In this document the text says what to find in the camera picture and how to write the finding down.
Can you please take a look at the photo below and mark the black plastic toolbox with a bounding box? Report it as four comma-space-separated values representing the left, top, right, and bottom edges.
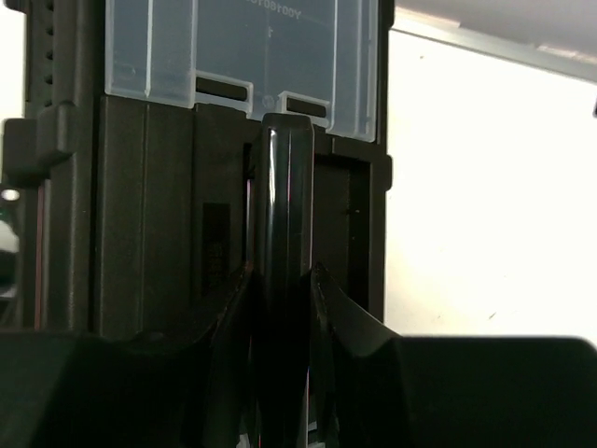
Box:
2, 0, 394, 448

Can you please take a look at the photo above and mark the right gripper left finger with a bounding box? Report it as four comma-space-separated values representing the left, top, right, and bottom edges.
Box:
1, 265, 253, 447

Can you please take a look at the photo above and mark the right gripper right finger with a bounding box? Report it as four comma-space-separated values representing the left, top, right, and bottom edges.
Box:
310, 265, 596, 447

